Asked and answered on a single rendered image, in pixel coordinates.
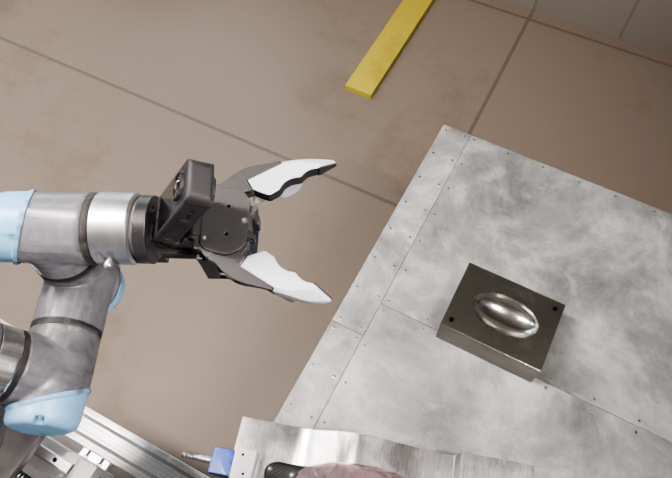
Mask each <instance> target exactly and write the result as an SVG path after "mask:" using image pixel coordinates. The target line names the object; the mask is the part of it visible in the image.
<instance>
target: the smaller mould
mask: <svg viewBox="0 0 672 478"><path fill-rule="evenodd" d="M564 308H565V305H564V304H562V303H560V302H558V301H555V300H553V299H551V298H549V297H546V296H544V295H542V294H540V293H538V292H535V291H533V290H531V289H529V288H526V287H524V286H522V285H520V284H517V283H515V282H513V281H511V280H508V279H506V278H504V277H502V276H499V275H497V274H495V273H493V272H490V271H488V270H486V269H484V268H481V267H479V266H477V265H475V264H472V263H470V262H469V264H468V266H467V268H466V270H465V272H464V275H463V277H462V279H461V281H460V283H459V285H458V287H457V289H456V291H455V293H454V296H453V298H452V300H451V302H450V304H449V306H448V308H447V310H446V312H445V314H444V317H443V319H442V321H441V323H440V325H439V328H438V331H437V333H436V337H437V338H439V339H441V340H443V341H445V342H447V343H450V344H452V345H454V346H456V347H458V348H460V349H462V350H464V351H466V352H468V353H470V354H472V355H474V356H476V357H479V358H481V359H483V360H485V361H487V362H489V363H491V364H493V365H495V366H497V367H499V368H501V369H503V370H505V371H508V372H510V373H512V374H514V375H516V376H518V377H520V378H522V379H524V380H526V381H528V382H530V383H531V382H532V381H533V380H534V379H535V377H536V376H537V375H538V374H539V373H540V372H541V370H542V367H543V365H544V362H545V359H546V357H547V354H548V351H549V349H550V346H551V343H552V341H553V338H554V335H555V333H556V330H557V327H558V324H559V322H560V319H561V316H562V314H563V311H564Z"/></svg>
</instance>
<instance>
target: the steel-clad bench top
mask: <svg viewBox="0 0 672 478"><path fill-rule="evenodd" d="M470 136H471V137H470ZM469 138H470V139H469ZM464 147H465V148H464ZM463 149H464V150H463ZM462 151H463V152H462ZM457 160H458V161H457ZM456 162H457V163H456ZM455 164H456V165H455ZM449 175H450V176H449ZM448 177H449V178H448ZM447 179H448V180H447ZM442 188H443V189H442ZM441 190H442V191H441ZM440 192H441V193H440ZM435 201H436V202H435ZM434 203H435V204H434ZM433 205H434V206H433ZM428 214H429V215H428ZM427 216H428V217H427ZM426 218H427V219H426ZM420 229H421V230H420ZM419 231H420V232H419ZM418 233H419V234H418ZM413 242H414V243H413ZM412 244H413V245H412ZM411 246H412V247H411ZM406 255H407V256H406ZM405 257H406V258H405ZM404 259H405V260H404ZM469 262H470V263H472V264H475V265H477V266H479V267H481V268H484V269H486V270H488V271H490V272H493V273H495V274H497V275H499V276H502V277H504V278H506V279H508V280H511V281H513V282H515V283H517V284H520V285H522V286H524V287H526V288H529V289H531V290H533V291H535V292H538V293H540V294H542V295H544V296H546V297H549V298H551V299H553V300H555V301H558V302H560V303H562V304H564V305H565V308H564V311H563V314H562V316H561V319H560V322H559V324H558V327H557V330H556V333H555V335H554V338H553V341H552V343H551V346H550V349H549V351H548V354H547V357H546V359H545V362H544V365H543V367H542V370H541V372H540V373H539V374H538V375H537V376H536V377H535V379H534V380H533V381H532V382H531V383H530V382H528V381H526V380H524V379H522V378H520V377H518V376H516V375H514V374H512V373H510V372H508V371H505V370H503V369H501V368H499V367H497V366H495V365H493V364H491V363H489V362H487V361H485V360H483V359H481V358H479V357H476V356H474V355H472V354H470V353H468V352H466V351H464V350H462V349H460V348H458V347H456V346H454V345H452V344H450V343H447V342H445V341H443V340H441V339H439V338H437V337H436V333H437V331H438V328H439V325H440V323H441V321H442V319H443V317H444V314H445V312H446V310H447V308H448V306H449V304H450V302H451V300H452V298H453V296H454V293H455V291H456V289H457V287H458V285H459V283H460V281H461V279H462V277H463V275H464V272H465V270H466V268H467V266H468V264H469ZM399 268H400V269H399ZM398 270H399V271H398ZM397 272H398V273H397ZM391 283H392V284H391ZM390 285H391V286H390ZM389 287H390V288H389ZM384 296H385V297H384ZM383 298H384V299H383ZM382 300H383V301H382ZM377 309H378V310H377ZM376 311H377V312H376ZM375 313H376V314H375ZM370 322H371V323H370ZM369 324H370V325H369ZM368 326H369V327H368ZM367 328H368V329H367ZM362 337H363V338H362ZM361 339H362V340H361ZM360 341H361V342H360ZM355 350H356V351H355ZM354 352H355V353H354ZM353 354H354V355H353ZM348 363H349V364H348ZM347 365H348V366H347ZM346 367H347V368H346ZM341 376H342V377H341ZM340 378H341V379H340ZM339 380H340V381H339ZM338 382H339V383H338ZM333 391H334V392H333ZM332 393H333V394H332ZM331 395H332V396H331ZM326 404H327V405H326ZM325 406H326V407H325ZM324 408H325V409H324ZM319 417H320V418H319ZM318 419H319V420H318ZM317 421H318V422H317ZM274 423H279V424H285V425H290V426H295V427H300V428H307V429H316V430H329V431H343V432H353V433H359V434H365V435H369V436H374V437H378V438H382V439H386V440H390V441H394V442H398V443H401V444H405V445H409V446H413V447H417V448H421V449H425V450H430V451H434V452H439V453H444V454H450V455H457V454H459V453H461V452H467V453H472V454H477V455H482V456H487V457H492V458H498V459H503V460H508V461H513V462H518V463H523V464H528V465H533V466H534V478H672V214H670V213H667V212H665V211H662V210H660V209H657V208H655V207H652V206H650V205H647V204H644V203H642V202H639V201H637V200H634V199H632V198H629V197H627V196H624V195H622V194H619V193H617V192H614V191H611V190H609V189H606V188H604V187H601V186H599V185H596V184H594V183H591V182H589V181H586V180H584V179H581V178H578V177H576V176H573V175H571V174H568V173H566V172H563V171H561V170H558V169H556V168H553V167H551V166H548V165H545V164H543V163H540V162H538V161H535V160H533V159H530V158H528V157H525V156H523V155H520V154H518V153H515V152H512V151H510V150H507V149H505V148H502V147H500V146H497V145H495V144H492V143H490V142H487V141H484V140H482V139H479V138H477V137H474V136H472V135H469V134H467V133H464V132H462V131H459V130H457V129H454V128H451V127H449V126H446V125H443V127H442V128H441V130H440V132H439V134H438V135H437V137H436V139H435V141H434V142H433V144H432V146H431V148H430V149H429V151H428V153H427V155H426V156H425V158H424V160H423V162H422V163H421V165H420V167H419V169H418V170H417V172H416V174H415V176H414V177H413V179H412V181H411V183H410V184H409V186H408V188H407V190H406V191H405V193H404V195H403V197H402V198H401V200H400V202H399V204H398V205H397V207H396V209H395V211H394V212H393V214H392V216H391V218H390V219H389V221H388V223H387V225H386V226H385V228H384V230H383V232H382V233H381V235H380V237H379V239H378V240H377V242H376V244H375V246H374V247H373V249H372V251H371V253H370V254H369V256H368V258H367V260H366V261H365V263H364V265H363V267H362V268H361V270H360V272H359V274H358V275H357V277H356V279H355V281H354V282H353V284H352V286H351V288H350V289H349V291H348V293H347V295H346V296H345V298H344V300H343V302H342V303H341V305H340V307H339V309H338V310H337V312H336V314H335V316H334V317H333V319H332V321H331V323H330V324H329V326H328V328H327V330H326V331H325V333H324V335H323V337H322V338H321V340H320V342H319V343H318V345H317V347H316V349H315V350H314V352H313V354H312V356H311V357H310V359H309V361H308V363H307V364H306V366H305V368H304V370H303V371H302V373H301V375H300V377H299V378H298V380H297V382H296V384H295V385H294V387H293V389H292V391H291V392H290V394H289V396H288V398H287V399H286V401H285V403H284V405H283V406H282V408H281V410H280V412H279V413H278V415H277V417H276V419H275V420H274ZM316 423H317V424H316Z"/></svg>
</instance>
